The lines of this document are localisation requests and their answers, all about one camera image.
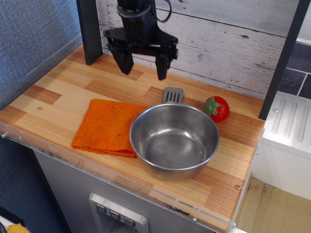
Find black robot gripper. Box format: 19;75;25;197
104;7;178;81

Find grey spatula with green handle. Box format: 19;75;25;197
162;87;184;103

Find orange cloth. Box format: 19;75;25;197
71;99;148;157

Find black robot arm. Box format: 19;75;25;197
104;0;178;80

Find stainless steel bowl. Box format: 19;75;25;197
129;103;220;181

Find red toy strawberry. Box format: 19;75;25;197
203;96;230;123

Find grey panel with buttons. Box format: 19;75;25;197
88;192;149;233

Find clear acrylic edge guard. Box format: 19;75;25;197
0;123;240;233

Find yellow object at corner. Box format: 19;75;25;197
7;224;30;233

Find dark left upright post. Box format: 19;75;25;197
76;0;103;65

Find dark upright post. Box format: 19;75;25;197
259;0;311;120
76;0;103;65

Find dark right upright post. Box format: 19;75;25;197
259;0;311;120

